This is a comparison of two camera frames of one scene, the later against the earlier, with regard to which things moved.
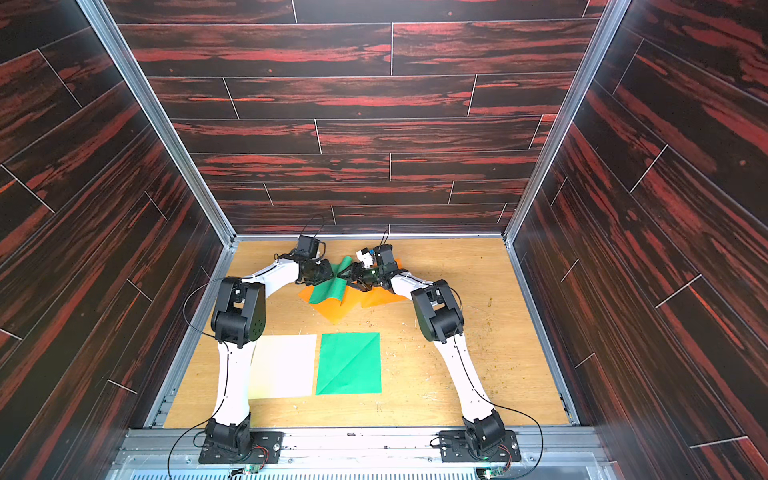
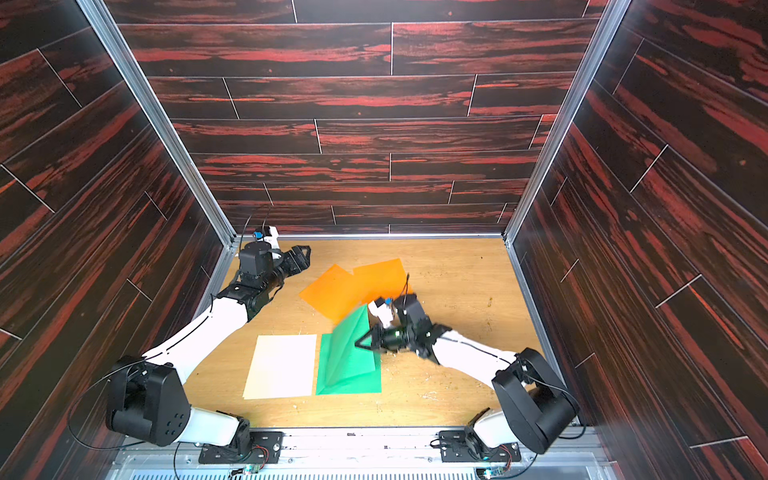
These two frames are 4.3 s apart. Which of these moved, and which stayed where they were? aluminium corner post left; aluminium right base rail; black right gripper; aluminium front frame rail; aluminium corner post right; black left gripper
Moved: black left gripper; black right gripper
Stayed: aluminium corner post left; aluminium front frame rail; aluminium corner post right; aluminium right base rail
